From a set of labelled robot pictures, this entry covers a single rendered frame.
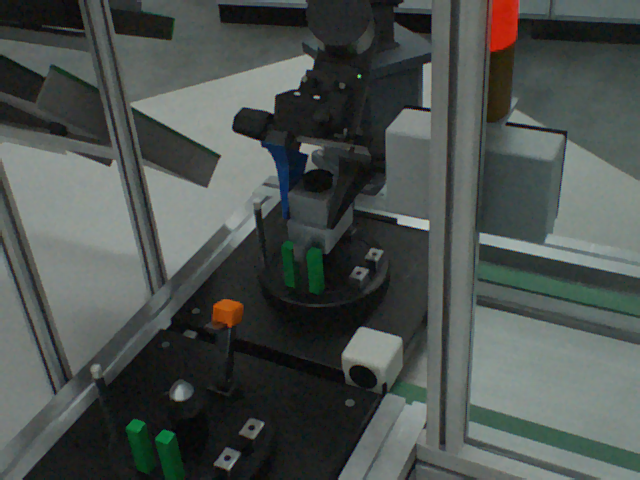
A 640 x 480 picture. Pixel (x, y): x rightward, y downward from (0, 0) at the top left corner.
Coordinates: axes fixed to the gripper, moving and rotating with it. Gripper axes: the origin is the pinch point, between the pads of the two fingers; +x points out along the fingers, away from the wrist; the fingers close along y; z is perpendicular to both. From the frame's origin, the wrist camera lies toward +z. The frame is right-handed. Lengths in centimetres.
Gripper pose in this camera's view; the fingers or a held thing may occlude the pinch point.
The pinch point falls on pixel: (315, 190)
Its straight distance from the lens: 82.7
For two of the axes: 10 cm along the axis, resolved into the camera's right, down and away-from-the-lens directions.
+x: -2.1, 9.8, 0.3
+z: -3.9, -0.6, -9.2
